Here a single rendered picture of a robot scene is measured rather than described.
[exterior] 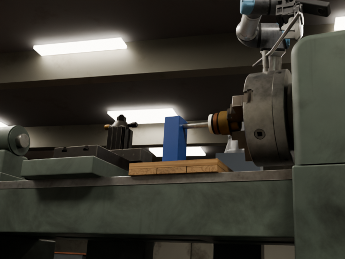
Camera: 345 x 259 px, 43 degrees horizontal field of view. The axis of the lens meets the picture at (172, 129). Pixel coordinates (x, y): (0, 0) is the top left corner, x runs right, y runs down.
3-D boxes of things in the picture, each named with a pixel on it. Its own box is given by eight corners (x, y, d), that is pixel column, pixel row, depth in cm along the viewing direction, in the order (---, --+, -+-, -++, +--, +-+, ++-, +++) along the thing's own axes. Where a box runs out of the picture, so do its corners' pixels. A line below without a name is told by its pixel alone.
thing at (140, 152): (151, 166, 173) (152, 154, 175) (139, 160, 165) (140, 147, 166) (107, 168, 181) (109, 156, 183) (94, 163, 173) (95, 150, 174)
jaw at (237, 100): (261, 108, 145) (253, 89, 136) (261, 121, 143) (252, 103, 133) (229, 111, 149) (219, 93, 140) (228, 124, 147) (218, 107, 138)
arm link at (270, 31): (251, 136, 216) (255, 24, 210) (281, 137, 215) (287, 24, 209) (253, 140, 204) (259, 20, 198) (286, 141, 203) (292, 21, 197)
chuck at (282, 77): (301, 170, 153) (296, 85, 160) (286, 157, 125) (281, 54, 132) (291, 170, 155) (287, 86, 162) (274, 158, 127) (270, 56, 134)
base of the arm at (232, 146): (226, 162, 213) (226, 142, 216) (257, 161, 209) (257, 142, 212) (221, 154, 199) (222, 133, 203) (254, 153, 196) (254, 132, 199)
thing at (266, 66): (262, 83, 150) (261, 51, 152) (268, 84, 150) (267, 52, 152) (265, 81, 147) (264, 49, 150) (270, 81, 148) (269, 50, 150)
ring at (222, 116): (243, 113, 155) (218, 115, 159) (236, 104, 147) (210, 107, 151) (243, 138, 152) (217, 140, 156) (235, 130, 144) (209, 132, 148)
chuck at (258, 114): (291, 170, 155) (287, 86, 162) (274, 158, 127) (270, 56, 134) (266, 171, 158) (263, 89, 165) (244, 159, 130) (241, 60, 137)
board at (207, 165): (248, 192, 159) (248, 182, 161) (217, 171, 128) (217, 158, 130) (172, 195, 171) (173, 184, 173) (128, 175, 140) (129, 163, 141)
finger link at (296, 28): (281, 42, 141) (282, 23, 146) (300, 39, 138) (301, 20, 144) (280, 35, 138) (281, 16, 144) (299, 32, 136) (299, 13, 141)
